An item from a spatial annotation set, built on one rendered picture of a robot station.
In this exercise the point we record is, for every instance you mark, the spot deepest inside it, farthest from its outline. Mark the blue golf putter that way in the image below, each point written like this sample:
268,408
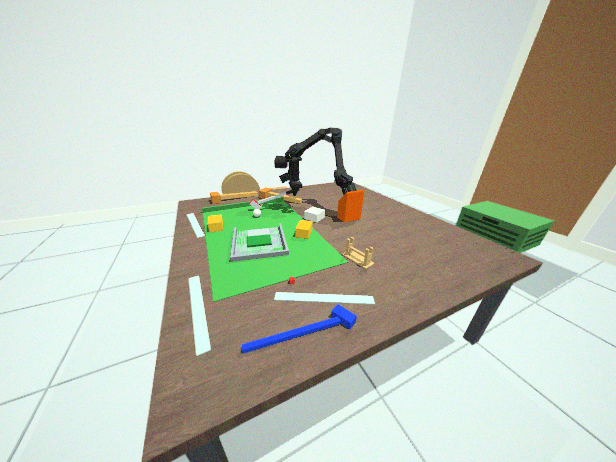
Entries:
339,315

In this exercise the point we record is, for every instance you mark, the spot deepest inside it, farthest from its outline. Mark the pale white flat bar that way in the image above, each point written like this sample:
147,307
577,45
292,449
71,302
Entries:
196,225
324,298
199,317

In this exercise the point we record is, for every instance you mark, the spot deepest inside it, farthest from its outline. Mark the green rectangular mat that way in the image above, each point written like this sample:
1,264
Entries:
306,256

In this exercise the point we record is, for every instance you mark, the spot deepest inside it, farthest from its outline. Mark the yellow rectangular block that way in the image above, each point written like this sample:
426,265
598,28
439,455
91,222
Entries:
215,223
303,229

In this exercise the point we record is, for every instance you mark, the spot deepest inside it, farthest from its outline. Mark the white cube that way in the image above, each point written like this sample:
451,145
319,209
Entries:
314,214

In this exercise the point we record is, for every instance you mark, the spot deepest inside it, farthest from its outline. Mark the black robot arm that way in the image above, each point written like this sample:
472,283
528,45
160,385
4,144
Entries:
293,156

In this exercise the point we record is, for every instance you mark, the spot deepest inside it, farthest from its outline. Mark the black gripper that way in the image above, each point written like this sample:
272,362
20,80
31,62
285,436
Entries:
295,184

